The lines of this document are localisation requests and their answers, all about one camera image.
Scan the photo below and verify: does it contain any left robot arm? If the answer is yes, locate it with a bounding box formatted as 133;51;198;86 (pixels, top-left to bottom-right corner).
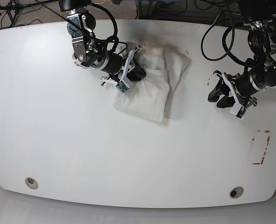
208;0;276;111

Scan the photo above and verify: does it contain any white printed T-shirt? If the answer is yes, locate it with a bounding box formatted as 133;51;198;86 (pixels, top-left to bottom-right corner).
113;44;190;123

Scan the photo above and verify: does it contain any wrist camera board right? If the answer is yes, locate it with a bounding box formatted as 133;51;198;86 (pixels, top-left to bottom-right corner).
115;81;129;94

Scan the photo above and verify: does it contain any left table cable grommet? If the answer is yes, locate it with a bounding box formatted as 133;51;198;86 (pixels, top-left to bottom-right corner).
25;177;38;189

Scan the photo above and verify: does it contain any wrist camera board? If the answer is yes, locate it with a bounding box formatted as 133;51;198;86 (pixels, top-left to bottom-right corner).
230;104;248;120
115;81;129;94

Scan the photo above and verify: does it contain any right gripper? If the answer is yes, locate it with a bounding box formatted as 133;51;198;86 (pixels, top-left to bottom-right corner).
99;42;146;86

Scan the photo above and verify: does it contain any table cable grommet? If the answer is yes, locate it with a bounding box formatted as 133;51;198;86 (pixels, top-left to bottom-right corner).
229;186;244;199
25;177;38;189

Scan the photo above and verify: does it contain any black tripod stand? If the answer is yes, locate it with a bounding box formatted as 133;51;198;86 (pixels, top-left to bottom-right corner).
0;0;56;28

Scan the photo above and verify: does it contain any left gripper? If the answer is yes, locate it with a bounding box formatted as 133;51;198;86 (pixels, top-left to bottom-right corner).
208;70;258;109

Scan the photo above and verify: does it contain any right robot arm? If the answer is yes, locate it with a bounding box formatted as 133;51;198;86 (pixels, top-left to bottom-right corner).
59;0;146;93

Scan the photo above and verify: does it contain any wrist camera board left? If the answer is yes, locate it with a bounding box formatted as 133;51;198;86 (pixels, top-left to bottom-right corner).
230;104;248;120

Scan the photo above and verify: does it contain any red tape rectangle marking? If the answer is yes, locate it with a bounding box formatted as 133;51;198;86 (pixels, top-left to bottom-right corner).
249;130;270;165

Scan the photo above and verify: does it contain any right table cable grommet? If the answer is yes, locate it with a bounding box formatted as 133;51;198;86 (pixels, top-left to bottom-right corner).
229;186;244;199

